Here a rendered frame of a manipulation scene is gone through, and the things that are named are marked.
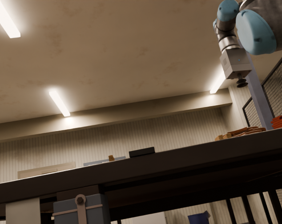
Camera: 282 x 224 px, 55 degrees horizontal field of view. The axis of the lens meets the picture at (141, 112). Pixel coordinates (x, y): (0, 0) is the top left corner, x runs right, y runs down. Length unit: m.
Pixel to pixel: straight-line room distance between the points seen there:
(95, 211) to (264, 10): 0.66
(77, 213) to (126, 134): 6.11
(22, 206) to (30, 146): 6.36
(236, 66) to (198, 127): 6.02
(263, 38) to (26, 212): 0.78
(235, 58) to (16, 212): 0.93
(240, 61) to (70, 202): 0.81
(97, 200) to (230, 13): 0.80
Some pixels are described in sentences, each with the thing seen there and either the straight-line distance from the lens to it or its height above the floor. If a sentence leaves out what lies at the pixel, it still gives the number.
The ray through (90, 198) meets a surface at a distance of 0.80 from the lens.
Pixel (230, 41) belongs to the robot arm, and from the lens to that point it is 1.19.
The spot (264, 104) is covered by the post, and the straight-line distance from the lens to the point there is 3.12.
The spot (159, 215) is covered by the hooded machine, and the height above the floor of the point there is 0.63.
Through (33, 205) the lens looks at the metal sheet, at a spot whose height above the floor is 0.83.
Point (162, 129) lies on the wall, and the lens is 6.94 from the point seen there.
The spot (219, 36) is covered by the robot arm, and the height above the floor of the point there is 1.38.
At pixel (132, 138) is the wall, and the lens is 6.84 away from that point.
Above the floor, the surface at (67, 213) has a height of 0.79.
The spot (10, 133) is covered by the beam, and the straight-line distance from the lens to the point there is 6.61.
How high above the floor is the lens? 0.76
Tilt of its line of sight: 20 degrees up
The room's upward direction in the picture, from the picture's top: 11 degrees counter-clockwise
